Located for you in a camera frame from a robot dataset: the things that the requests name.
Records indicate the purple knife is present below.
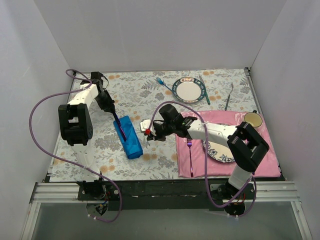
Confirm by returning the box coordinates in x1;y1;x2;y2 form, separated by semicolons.
112;111;127;141

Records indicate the blue satin napkin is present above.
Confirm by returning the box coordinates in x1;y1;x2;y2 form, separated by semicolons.
113;115;143;160

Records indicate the blue fork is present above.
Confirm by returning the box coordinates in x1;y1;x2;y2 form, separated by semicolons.
156;77;172;92

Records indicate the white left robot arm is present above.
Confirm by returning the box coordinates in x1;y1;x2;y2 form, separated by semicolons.
58;71;121;200

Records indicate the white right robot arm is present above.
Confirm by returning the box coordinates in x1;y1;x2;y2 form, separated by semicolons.
140;103;270;199

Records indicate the purple metallic fork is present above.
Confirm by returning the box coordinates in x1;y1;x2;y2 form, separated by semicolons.
186;138;194;178

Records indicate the white plate teal rim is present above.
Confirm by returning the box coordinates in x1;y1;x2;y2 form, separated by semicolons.
172;77;206;104

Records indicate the blue floral dinner plate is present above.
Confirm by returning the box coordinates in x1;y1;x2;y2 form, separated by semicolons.
206;141;235;164

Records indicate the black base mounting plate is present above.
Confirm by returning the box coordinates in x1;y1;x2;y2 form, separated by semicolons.
77;178;254;211

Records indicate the cream ceramic mug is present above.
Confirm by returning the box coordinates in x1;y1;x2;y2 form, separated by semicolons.
243;110;263;128

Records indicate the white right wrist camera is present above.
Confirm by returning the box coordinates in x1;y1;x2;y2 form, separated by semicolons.
139;119;156;136

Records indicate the teal handled knife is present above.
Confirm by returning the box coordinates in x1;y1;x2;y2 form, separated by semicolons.
198;75;211;106

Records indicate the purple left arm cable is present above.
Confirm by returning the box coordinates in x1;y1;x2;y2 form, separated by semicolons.
28;68;123;223

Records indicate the aluminium frame rail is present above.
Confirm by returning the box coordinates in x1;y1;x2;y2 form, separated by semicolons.
21;181;312;240

